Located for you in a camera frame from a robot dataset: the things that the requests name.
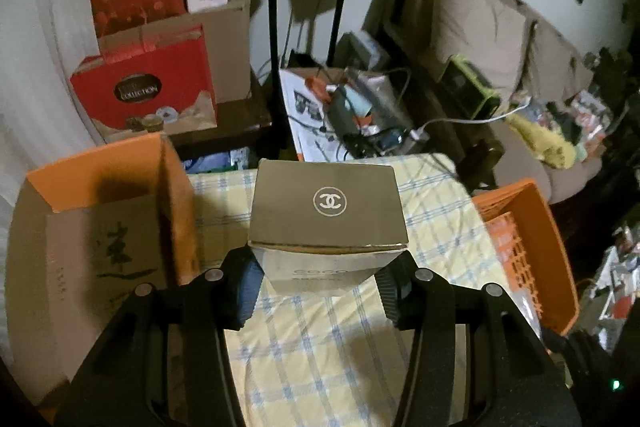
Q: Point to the beige perfume box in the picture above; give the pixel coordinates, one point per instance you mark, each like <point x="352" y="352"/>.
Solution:
<point x="325" y="217"/>

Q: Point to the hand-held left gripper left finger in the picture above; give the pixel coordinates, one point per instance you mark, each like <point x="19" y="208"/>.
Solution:
<point x="245" y="297"/>

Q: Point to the orange tool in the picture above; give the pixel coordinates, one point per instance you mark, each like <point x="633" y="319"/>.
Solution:
<point x="318" y="88"/>

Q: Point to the large brown cardboard box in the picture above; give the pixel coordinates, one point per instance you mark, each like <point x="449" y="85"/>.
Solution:
<point x="225" y="52"/>

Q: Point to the dark wooden side cabinet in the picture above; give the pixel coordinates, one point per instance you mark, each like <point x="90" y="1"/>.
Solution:
<point x="480" y="157"/>

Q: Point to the pile of colourful packets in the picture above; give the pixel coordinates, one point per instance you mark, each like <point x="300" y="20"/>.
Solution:
<point x="590" y="117"/>

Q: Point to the brown sofa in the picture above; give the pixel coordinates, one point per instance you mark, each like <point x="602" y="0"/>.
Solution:
<point x="565" y="67"/>

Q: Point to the dark wooden low cabinet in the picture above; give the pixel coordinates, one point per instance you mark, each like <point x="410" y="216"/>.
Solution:
<point x="225" y="122"/>

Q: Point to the orange cardboard box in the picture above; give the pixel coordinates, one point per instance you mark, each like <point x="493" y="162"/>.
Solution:
<point x="175" y="207"/>

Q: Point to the black power strip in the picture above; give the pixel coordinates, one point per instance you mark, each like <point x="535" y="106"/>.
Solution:
<point x="385" y="142"/>

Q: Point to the green portable radio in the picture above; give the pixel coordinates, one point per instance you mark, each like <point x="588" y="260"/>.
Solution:
<point x="472" y="87"/>

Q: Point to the blue white packet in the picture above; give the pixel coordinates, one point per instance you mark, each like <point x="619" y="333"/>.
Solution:
<point x="215" y="159"/>

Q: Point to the large beige cushion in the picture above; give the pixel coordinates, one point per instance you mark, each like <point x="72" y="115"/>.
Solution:
<point x="480" y="27"/>

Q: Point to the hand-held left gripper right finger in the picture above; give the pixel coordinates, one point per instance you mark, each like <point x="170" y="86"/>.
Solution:
<point x="395" y="297"/>

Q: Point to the white curtain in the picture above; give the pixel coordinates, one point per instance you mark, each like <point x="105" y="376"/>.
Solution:
<point x="35" y="57"/>

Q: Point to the red gift box oval label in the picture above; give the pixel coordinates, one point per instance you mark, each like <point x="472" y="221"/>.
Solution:
<point x="145" y="107"/>

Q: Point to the orange plastic basket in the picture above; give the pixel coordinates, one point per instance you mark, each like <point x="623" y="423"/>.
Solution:
<point x="540" y="232"/>

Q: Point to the small brown cardboard box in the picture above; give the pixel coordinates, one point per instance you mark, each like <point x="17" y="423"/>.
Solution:
<point x="385" y="79"/>

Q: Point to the white printed leaflet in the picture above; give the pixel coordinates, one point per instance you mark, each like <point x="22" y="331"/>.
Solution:
<point x="300" y="117"/>

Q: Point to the yellow plush toy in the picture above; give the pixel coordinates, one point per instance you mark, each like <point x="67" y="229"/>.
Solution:
<point x="545" y="147"/>

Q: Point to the yellow checkered tablecloth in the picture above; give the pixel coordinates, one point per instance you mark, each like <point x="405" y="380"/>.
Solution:
<point x="325" y="347"/>

